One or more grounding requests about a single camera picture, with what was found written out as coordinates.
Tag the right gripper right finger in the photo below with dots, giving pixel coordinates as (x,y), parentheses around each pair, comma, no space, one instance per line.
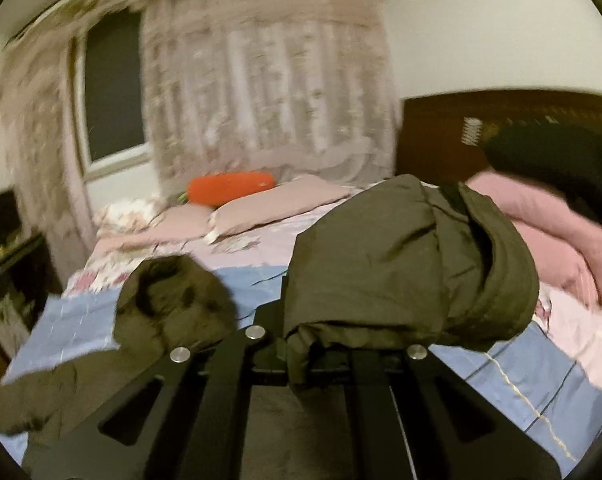
(411,417)

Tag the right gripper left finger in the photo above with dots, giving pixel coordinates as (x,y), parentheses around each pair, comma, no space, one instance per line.
(183,418)

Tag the dark olive hooded puffer jacket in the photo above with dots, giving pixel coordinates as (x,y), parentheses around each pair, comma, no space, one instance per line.
(399,264)

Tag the blue plaid bed sheet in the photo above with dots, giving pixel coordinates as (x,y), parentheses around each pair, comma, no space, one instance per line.
(548,380)

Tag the left pink pillow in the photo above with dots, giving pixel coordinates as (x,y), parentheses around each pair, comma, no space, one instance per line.
(183,222)

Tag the pink pillow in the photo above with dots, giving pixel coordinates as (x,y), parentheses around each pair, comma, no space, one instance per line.
(183,222)
(298,196)

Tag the pink cartoon print bed sheet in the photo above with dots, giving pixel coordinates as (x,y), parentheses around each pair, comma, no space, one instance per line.
(258,231)

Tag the floral white pillow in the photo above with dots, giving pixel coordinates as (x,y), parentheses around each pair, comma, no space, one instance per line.
(129,216)

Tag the dark wooden desk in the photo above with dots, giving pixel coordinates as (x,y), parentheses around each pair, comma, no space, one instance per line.
(27,279)

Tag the orange carrot plush pillow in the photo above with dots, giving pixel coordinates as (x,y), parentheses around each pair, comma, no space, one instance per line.
(215,190)

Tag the folded pink quilt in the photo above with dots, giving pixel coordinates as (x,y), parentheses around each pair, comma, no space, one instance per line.
(566,247)

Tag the right pink pillow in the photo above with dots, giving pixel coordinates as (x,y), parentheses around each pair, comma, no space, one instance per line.
(298,196)

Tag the dark wooden headboard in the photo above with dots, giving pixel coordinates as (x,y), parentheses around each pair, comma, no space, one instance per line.
(439,138)

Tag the black garment on quilt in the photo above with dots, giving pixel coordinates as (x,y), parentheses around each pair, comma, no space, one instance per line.
(565,157)

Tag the dark window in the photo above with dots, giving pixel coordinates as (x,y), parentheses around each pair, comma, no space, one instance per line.
(107,95)

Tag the right lace floral curtain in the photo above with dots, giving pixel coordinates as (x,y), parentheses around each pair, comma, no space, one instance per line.
(288,86)

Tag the lace floral curtain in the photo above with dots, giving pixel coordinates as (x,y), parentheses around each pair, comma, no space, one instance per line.
(42,153)
(288,86)

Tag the left lace floral curtain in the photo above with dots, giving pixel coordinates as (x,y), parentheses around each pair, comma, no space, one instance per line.
(42,153)

